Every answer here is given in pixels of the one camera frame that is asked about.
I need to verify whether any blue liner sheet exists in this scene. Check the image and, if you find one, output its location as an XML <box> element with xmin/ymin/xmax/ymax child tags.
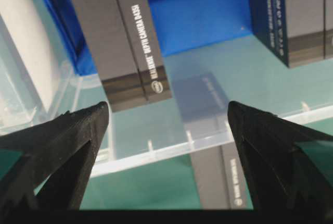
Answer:
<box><xmin>44</xmin><ymin>0</ymin><xmax>251</xmax><ymax>76</ymax></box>

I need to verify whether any clear plastic storage case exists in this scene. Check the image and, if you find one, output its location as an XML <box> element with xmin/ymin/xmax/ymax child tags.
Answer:
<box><xmin>1</xmin><ymin>0</ymin><xmax>332</xmax><ymax>177</ymax></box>

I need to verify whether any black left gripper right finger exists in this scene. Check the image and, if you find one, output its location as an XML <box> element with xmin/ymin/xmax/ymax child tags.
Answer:
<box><xmin>227</xmin><ymin>101</ymin><xmax>332</xmax><ymax>211</ymax></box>

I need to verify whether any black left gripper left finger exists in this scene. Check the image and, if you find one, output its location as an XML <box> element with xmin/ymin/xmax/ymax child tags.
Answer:
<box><xmin>1</xmin><ymin>102</ymin><xmax>109</xmax><ymax>211</ymax></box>

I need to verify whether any white label in case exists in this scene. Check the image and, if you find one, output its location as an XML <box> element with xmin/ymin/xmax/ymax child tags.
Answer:
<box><xmin>1</xmin><ymin>0</ymin><xmax>60</xmax><ymax>111</ymax></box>

